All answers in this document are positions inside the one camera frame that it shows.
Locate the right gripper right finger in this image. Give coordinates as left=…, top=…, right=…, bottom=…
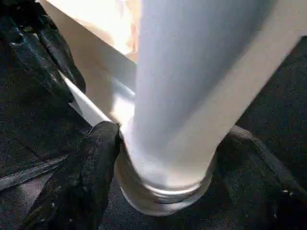
left=215, top=126, right=307, bottom=230

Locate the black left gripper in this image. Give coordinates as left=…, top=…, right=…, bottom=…
left=0, top=0, right=86, bottom=104

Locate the white plastic table top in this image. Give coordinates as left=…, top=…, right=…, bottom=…
left=39, top=0, right=307, bottom=218

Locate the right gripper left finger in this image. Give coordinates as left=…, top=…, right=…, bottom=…
left=24, top=121, right=120, bottom=230

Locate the white plastic table leg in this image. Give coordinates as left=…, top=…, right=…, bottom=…
left=118, top=0, right=276, bottom=192

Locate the black mat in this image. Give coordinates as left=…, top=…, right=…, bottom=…
left=0, top=35, right=307, bottom=230

